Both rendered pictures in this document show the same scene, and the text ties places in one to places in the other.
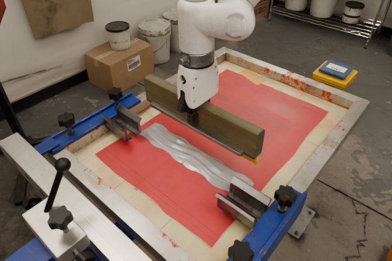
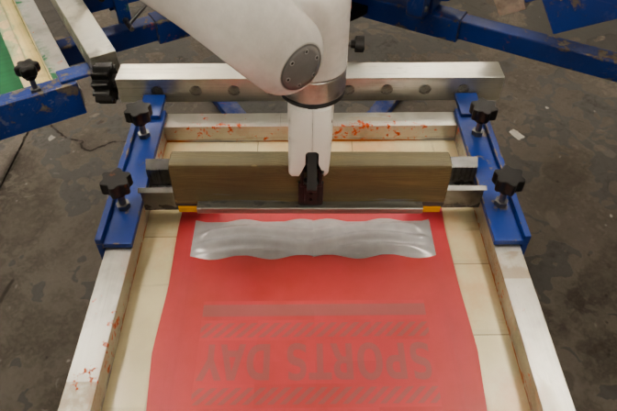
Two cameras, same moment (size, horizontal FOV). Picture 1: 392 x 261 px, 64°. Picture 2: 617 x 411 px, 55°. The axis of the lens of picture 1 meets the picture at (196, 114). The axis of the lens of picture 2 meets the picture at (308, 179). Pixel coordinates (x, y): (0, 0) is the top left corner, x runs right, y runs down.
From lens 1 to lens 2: 1.08 m
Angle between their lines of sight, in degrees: 89
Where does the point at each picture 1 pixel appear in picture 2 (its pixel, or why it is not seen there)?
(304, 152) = (133, 375)
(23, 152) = (454, 70)
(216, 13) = not seen: outside the picture
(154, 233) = (249, 120)
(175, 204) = not seen: hidden behind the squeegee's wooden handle
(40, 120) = not seen: outside the picture
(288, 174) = (145, 305)
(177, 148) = (344, 233)
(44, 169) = (407, 72)
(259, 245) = (132, 161)
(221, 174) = (243, 236)
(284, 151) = (172, 349)
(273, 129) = (223, 394)
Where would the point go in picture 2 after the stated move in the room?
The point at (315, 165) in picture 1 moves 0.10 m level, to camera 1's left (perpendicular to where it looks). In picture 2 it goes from (97, 316) to (165, 274)
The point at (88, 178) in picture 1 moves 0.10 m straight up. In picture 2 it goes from (376, 118) to (382, 71)
